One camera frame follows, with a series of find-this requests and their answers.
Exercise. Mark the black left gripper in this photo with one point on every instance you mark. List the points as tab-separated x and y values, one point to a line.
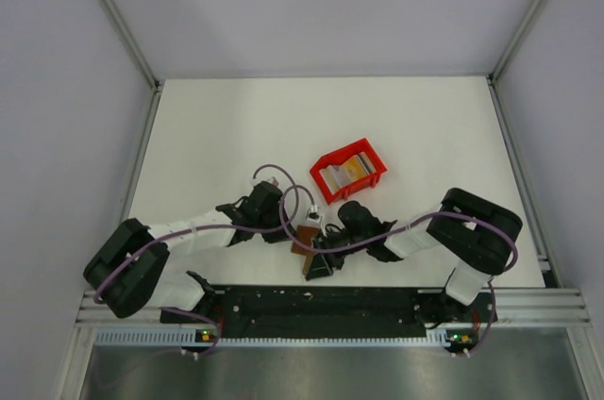
274	237

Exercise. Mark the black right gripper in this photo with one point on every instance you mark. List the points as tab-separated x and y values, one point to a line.
325	263

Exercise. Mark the brown leather card holder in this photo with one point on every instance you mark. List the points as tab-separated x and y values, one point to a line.
304	235

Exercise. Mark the red plastic bin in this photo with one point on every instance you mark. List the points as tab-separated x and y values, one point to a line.
338	157

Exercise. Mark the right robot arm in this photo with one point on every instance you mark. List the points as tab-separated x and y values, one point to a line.
480	233

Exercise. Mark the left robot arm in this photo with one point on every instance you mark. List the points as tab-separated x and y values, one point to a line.
128	274

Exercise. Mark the stack of credit cards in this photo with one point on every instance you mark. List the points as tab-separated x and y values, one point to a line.
336	179

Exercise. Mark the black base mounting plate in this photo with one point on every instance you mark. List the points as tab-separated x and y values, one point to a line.
337	312

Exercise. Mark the steel sheet panel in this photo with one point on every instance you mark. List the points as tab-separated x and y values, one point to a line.
511	364

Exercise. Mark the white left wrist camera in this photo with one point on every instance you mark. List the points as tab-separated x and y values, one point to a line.
269	180

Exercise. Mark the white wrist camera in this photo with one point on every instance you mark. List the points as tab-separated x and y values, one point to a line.
269	180
314	217

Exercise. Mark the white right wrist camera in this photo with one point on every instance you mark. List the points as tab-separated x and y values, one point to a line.
314	217

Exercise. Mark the aluminium frame rail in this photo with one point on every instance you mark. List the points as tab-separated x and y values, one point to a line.
119	24

